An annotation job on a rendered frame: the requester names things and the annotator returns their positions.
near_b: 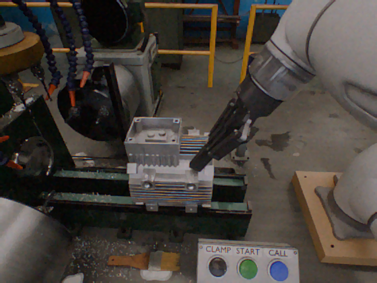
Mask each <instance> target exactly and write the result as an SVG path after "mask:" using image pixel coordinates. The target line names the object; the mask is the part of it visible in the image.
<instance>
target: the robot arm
mask: <svg viewBox="0 0 377 283"><path fill-rule="evenodd" d="M248 71H249V74H248V75H247V76H246V77H245V78H244V79H243V80H242V83H241V84H240V85H239V86H238V87H237V88H236V95H237V97H238V98H237V99H236V98H234V97H231V98H230V101H229V103H228V105H227V107H226V108H225V110H224V111H223V113H222V114H221V116H219V118H218V120H217V122H216V123H215V125H214V126H213V127H212V129H211V131H210V132H209V133H208V136H209V139H208V140H207V141H206V144H205V145H204V146H203V147H202V148H201V149H200V150H199V151H198V153H197V155H196V156H194V158H193V159H192V160H191V162H189V168H191V169H194V170H196V171H198V172H201V171H202V170H203V169H204V168H205V167H206V166H207V164H208V163H209V162H211V160H212V159H216V160H218V161H219V160H221V159H222V158H223V157H224V156H225V155H228V154H229V153H230V152H231V151H232V150H234V149H236V148H237V147H238V146H240V145H241V144H245V143H247V142H249V141H250V136H249V135H247V133H248V129H249V128H251V127H252V126H253V125H254V123H255V122H256V120H257V118H258V117H268V116H269V115H270V114H271V113H272V112H273V111H274V110H275V109H276V108H277V107H278V106H279V105H280V104H281V103H282V102H283V101H290V100H291V99H292V98H293V97H294V96H295V95H296V94H298V93H299V92H300V91H301V89H303V88H304V87H305V86H306V84H308V83H309V82H311V81H312V80H313V78H314V77H315V76H317V78H318V79H319V80H320V82H321V84H322V85H323V86H324V88H325V89H326V90H327V91H328V92H329V94H330V95H331V96H332V97H333V98H334V100H335V101H336V102H338V103H339V104H340V105H341V106H342V107H343V108H344V109H345V110H346V111H347V112H348V113H349V114H351V116H352V117H354V118H355V119H356V120H358V121H359V122H360V123H361V124H362V125H363V126H366V127H367V128H368V129H370V130H371V131H373V132H374V133H377V0H293V1H292V2H291V5H289V7H288V8H287V10H286V11H285V13H284V15H283V16H282V17H281V19H280V23H279V25H278V27H277V28H276V30H275V33H274V34H273V35H272V37H270V39H269V42H266V43H265V46H264V47H263V49H262V50H261V51H260V52H259V54H258V55H257V56H256V57H255V58H254V60H253V62H252V63H251V64H250V65H249V66H248ZM333 179H334V182H335V187H323V186H320V185H318V186H316V187H315V189H314V192H315V194H316V195H317V196H318V198H319V200H320V202H321V204H322V206H323V208H324V211H325V213H326V214H327V217H328V219H329V222H330V224H331V226H332V229H333V235H334V237H335V238H336V239H338V240H340V241H344V240H345V239H375V241H376V243H377V143H376V144H373V145H371V146H370V147H368V148H367V149H364V150H363V151H362V152H360V153H359V154H358V155H357V156H356V157H355V158H354V159H353V160H352V161H351V163H350V164H349V166H347V168H346V169H345V171H344V172H343V173H342V174H341V173H337V174H335V175H334V177H333Z"/></svg>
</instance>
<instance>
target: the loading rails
mask: <svg viewBox="0 0 377 283"><path fill-rule="evenodd" d="M56 168H57V169H58V170H57V171H58V173H57V171H56V173H55V174H54V175H53V178H54V180H55V181H56V182H57V185H58V186H59V188H60V190H61V191H62V193H55V194H56V195H54V196H55V198H54V197H53V198H52V199H51V200H50V201H49V204H48V206H47V207H53V208H54V209H55V210H56V211H57V213H58V215H59V216H60V217H61V218H62V219H63V222H64V223H65V224H66V225H68V227H67V229H68V231H69V232H70V233H71V235H72V236H77V237H78V236H79V234H80V232H81V230H82V228H83V227H84V226H91V227H101V228H117V229H118V233H117V235H116V237H117V239H129V240H130V237H131V233H132V230H150V231H160V232H170V236H169V241H170V242H173V243H182V241H183V234H184V233H190V234H210V235H219V236H223V240H224V241H236V236H240V237H245V236H246V233H247V230H248V225H249V223H250V220H251V218H252V214H253V213H252V205H251V201H249V200H248V201H247V203H243V201H244V196H245V193H246V190H247V187H248V179H247V176H246V175H239V174H226V173H214V176H213V189H212V195H211V207H203V206H202V205H198V209H197V213H186V212H185V207H177V206H159V211H158V212H150V211H147V207H146V203H144V204H143V205H135V202H134V201H133V199H132V198H131V194H130V191H129V188H130V187H129V174H127V168H112V167H87V166H62V165H57V166H56ZM62 169H63V171H62ZM77 170H78V172H77ZM79 170H80V171H81V172H79ZM61 171H62V172H61ZM82 171H83V172H82ZM88 171H89V172H90V171H91V172H90V173H91V175H90V173H89V172H88ZM102 171H103V172H102ZM60 172H61V173H60ZM93 172H94V174H95V176H94V175H93V174H92V173H93ZM113 172H114V173H113ZM59 173H60V174H59ZM64 173H65V176H64V177H63V176H62V174H64ZM70 173H71V174H72V175H70ZM79 173H80V175H78V174H79ZM105 173H106V174H105ZM118 173H119V174H121V175H118ZM107 174H108V175H107ZM100 175H102V177H101V176H100ZM114 175H115V177H114ZM76 176H77V177H76ZM79 176H80V177H79ZM90 176H92V178H93V179H92V178H90ZM109 176H110V177H109ZM74 177H75V178H74ZM103 177H104V178H103ZM97 178H99V179H97ZM102 178H103V179H102ZM65 192H66V194H65ZM70 192H71V193H70ZM93 192H94V194H93ZM69 193H70V194H69ZM73 193H74V194H73ZM97 193H98V194H99V196H98V194H97ZM41 194H44V195H39V196H41V197H38V198H34V200H33V202H34V203H35V204H36V206H42V204H43V203H44V201H46V197H47V196H48V195H49V194H50V192H44V193H43V191H42V193H41ZM62 194H63V195H64V197H63V195H62ZM78 194H79V195H78ZM83 194H86V195H83ZM72 195H73V196H74V197H73V196H72ZM87 195H88V196H87ZM109 195H110V196H109ZM42 196H44V198H43V197H42ZM56 196H57V197H59V198H60V199H57V198H56ZM86 196H87V197H86ZM90 196H91V197H90ZM96 196H97V197H96ZM62 197H63V198H62ZM69 197H70V198H71V199H70V198H69ZM72 197H73V201H72ZM77 197H78V198H77ZM81 198H83V199H81ZM86 198H87V201H86ZM94 198H95V199H96V200H97V201H95V199H94ZM98 198H99V200H98ZM105 198H106V199H105ZM110 199H111V200H110ZM80 200H81V201H80Z"/></svg>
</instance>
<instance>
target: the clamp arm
mask: <svg viewBox="0 0 377 283"><path fill-rule="evenodd" d="M102 67H103V70H102V73H103V75H105V77H106V83H107V86H108V90H109V93H110V97H111V103H112V106H113V109H114V113H115V117H116V120H115V121H116V123H117V125H118V129H119V132H120V135H121V142H125V140H126V137H127V134H128V131H129V130H128V128H127V120H126V117H125V112H124V109H123V104H122V98H121V93H120V90H119V87H118V80H117V76H116V71H115V68H114V64H113V61H111V60H106V61H105V62H104V63H103V64H102Z"/></svg>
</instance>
